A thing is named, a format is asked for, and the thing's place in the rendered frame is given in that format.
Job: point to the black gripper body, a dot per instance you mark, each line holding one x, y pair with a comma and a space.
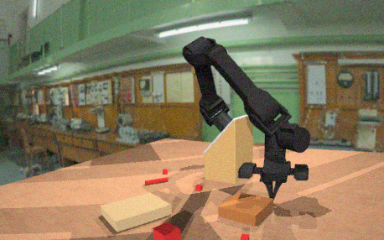
300, 172

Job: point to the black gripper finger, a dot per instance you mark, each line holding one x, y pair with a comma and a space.
268, 186
277, 185

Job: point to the red thin bar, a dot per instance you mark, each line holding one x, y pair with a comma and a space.
148, 182

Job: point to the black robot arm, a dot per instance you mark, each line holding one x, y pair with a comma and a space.
258, 104

